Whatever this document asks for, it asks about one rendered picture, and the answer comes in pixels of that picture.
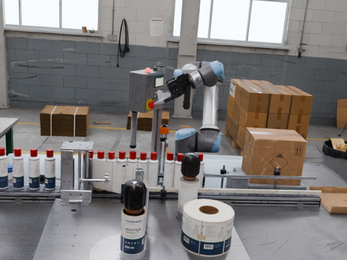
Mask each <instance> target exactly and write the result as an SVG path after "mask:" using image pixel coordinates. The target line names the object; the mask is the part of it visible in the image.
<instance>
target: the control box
mask: <svg viewBox="0 0 347 260"><path fill-rule="evenodd" d="M145 71H146V70H139V71H132V72H130V86H129V110H131V111H136V112H141V113H146V112H149V111H152V110H156V109H159V108H161V107H162V105H163V104H160V105H155V107H154V108H153V109H150V108H149V103H150V102H151V101H154V102H156V101H158V98H155V99H153V96H154V91H155V90H160V89H164V83H163V86H161V87H157V88H155V87H154V84H155V76H160V75H164V73H163V71H158V72H153V70H152V69H150V72H151V73H145Z"/></svg>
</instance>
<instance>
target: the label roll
mask: <svg viewBox="0 0 347 260"><path fill-rule="evenodd" d="M233 221H234V210H233V209H232V208H231V207H230V206H229V205H227V204H225V203H223V202H220V201H216V200H210V199H197V200H192V201H189V202H187V203H186V204H185V205H184V207H183V218H182V230H181V245H182V246H183V247H184V248H185V249H186V250H188V251H189V252H191V253H193V254H196V255H200V256H206V257H214V256H220V255H223V254H225V253H227V252H228V251H229V250H230V246H231V237H232V229H233Z"/></svg>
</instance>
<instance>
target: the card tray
mask: <svg viewBox="0 0 347 260"><path fill-rule="evenodd" d="M309 190H320V191H321V192H322V193H321V195H318V196H319V197H320V198H321V203H320V204H321V205H322V206H323V207H324V208H325V209H326V210H327V211H328V212H329V213H330V214H347V187H326V186H310V188H309Z"/></svg>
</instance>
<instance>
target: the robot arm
mask: <svg viewBox="0 0 347 260"><path fill-rule="evenodd" d="M172 79H173V80H172ZM172 79H170V80H172V81H171V82H168V81H170V80H168V81H166V84H167V87H168V89H169V91H170V92H171V93H169V91H166V92H162V91H161V90H158V91H157V97H158V101H156V102H155V103H154V105H160V104H163V103H166V102H169V101H171V100H173V99H175V98H178V97H180V96H181V95H183V94H184V101H183V108H184V109H189V107H190V96H191V87H192V88H193V89H195V88H197V87H199V86H201V85H203V86H204V102H203V122H202V127H201V128H200V131H199V132H196V130H195V129H193V128H184V129H180V130H178V131H177V132H176V135H175V156H174V161H177V154H178V153H183V154H185V153H195V152H204V153H217V152H219V148H220V143H221V139H222V133H220V129H219V128H218V127H217V119H218V96H219V87H220V86H221V85H222V83H223V82H224V80H225V79H224V67H223V64H222V63H221V62H218V61H214V62H201V61H196V62H191V63H188V64H186V65H184V66H183V68H182V69H176V70H175V71H174V75H173V78H172Z"/></svg>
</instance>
